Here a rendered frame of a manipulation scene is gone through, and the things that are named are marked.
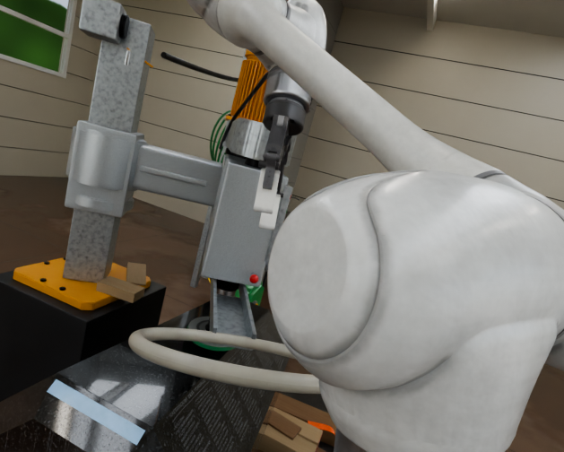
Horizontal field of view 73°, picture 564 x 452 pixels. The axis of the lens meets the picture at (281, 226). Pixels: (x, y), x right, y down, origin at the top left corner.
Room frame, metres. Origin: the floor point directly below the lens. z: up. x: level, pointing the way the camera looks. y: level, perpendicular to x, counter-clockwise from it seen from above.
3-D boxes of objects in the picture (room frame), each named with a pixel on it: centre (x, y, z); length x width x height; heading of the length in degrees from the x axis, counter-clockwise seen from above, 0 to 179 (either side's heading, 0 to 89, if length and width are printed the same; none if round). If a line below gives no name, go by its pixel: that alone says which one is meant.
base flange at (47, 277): (1.89, 0.92, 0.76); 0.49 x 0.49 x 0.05; 75
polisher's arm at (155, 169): (1.94, 0.73, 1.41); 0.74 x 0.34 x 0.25; 105
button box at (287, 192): (1.36, 0.02, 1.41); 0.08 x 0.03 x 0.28; 13
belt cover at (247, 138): (1.75, 0.22, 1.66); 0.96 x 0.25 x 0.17; 13
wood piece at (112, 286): (1.77, 0.69, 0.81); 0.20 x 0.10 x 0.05; 83
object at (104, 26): (1.74, 0.97, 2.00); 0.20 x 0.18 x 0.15; 75
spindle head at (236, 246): (1.48, 0.16, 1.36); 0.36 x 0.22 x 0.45; 13
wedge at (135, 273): (2.01, 0.71, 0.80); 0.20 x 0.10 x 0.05; 24
